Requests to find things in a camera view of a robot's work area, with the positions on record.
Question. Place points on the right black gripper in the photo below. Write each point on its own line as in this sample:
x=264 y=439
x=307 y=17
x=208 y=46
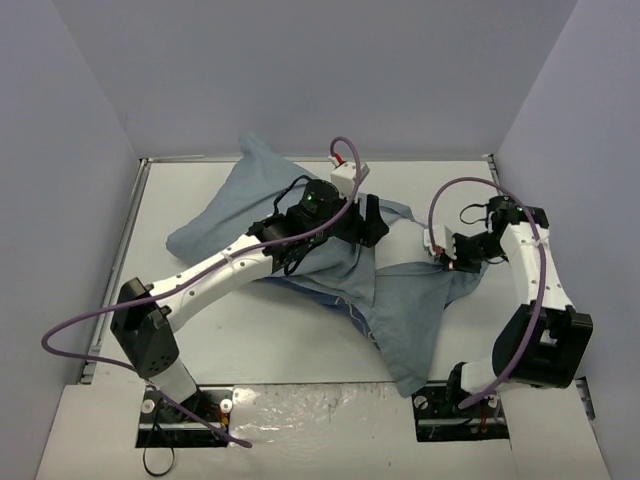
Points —
x=460 y=251

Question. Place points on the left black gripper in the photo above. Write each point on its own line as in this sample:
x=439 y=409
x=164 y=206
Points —
x=364 y=220

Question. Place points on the white pillow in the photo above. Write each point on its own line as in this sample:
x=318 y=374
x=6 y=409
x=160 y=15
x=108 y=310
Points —
x=404 y=243

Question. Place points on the blue pillowcase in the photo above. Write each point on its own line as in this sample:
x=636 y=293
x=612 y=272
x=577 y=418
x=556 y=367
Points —
x=398 y=308

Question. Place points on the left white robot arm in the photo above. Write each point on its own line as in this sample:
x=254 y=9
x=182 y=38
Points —
x=149 y=315

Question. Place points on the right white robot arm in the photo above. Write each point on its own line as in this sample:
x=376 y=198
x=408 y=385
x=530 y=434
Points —
x=543 y=343

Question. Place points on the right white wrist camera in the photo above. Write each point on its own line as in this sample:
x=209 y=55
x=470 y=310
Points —
x=438 y=241

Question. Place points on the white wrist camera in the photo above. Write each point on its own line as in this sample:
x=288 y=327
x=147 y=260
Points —
x=344 y=176
x=438 y=241

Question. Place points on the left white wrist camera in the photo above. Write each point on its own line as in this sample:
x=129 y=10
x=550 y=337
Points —
x=344 y=176

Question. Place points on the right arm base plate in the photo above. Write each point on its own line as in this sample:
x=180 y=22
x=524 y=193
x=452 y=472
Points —
x=436 y=420

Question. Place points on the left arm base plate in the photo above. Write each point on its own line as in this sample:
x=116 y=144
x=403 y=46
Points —
x=161 y=425

